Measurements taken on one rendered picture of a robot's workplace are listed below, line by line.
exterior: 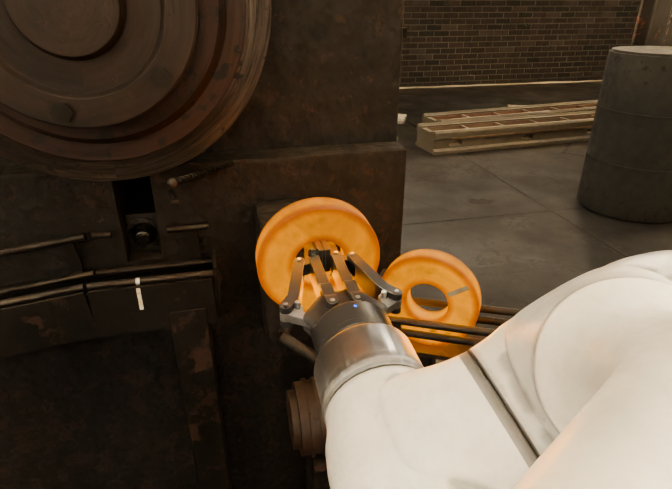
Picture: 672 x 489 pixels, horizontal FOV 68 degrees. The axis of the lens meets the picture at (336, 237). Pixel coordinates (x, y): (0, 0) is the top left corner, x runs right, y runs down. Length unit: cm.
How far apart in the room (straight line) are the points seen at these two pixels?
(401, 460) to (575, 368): 11
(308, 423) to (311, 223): 38
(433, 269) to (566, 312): 45
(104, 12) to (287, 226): 31
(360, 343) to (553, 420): 16
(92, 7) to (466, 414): 55
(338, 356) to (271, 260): 22
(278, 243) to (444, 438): 34
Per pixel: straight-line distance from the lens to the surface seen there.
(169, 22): 65
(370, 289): 54
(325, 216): 58
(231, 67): 72
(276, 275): 61
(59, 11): 66
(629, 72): 308
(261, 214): 82
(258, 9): 74
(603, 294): 30
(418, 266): 74
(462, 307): 76
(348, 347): 40
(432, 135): 411
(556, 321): 30
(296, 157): 88
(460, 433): 32
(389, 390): 35
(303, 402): 85
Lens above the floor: 111
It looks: 25 degrees down
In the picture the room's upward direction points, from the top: straight up
